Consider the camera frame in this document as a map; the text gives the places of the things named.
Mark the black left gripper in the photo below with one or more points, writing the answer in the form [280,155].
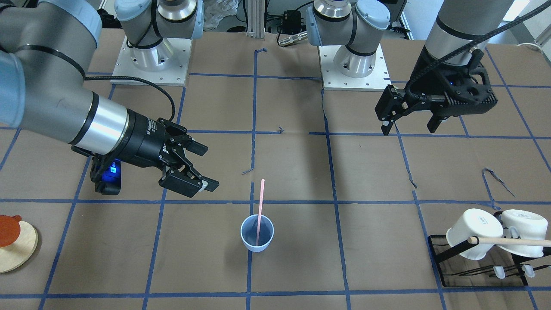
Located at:
[424,84]

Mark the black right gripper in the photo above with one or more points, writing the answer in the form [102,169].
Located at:
[143,139]

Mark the pink chopstick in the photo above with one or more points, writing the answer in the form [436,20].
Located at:
[259,215]

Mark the light blue plastic cup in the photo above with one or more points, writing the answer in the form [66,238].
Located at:
[248,233]

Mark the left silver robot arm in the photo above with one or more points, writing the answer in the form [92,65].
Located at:
[460,27]

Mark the wooden cup tree stand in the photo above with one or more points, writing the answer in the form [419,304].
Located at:
[14,255]

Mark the white mug near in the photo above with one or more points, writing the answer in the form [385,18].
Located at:
[474,222]

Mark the white mug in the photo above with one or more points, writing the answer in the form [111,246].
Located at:
[474,222]
[526,225]

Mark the white mug far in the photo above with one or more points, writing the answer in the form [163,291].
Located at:
[526,225]

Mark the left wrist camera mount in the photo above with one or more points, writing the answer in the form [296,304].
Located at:
[467,88]

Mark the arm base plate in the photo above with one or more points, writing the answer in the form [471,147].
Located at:
[343,70]
[165,64]

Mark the wooden rack handle rod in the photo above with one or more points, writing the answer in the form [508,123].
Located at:
[507,241]

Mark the aluminium frame post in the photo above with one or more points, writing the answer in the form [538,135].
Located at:
[256,13]

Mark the black wire mug rack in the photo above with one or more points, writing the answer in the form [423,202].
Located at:
[467,265]

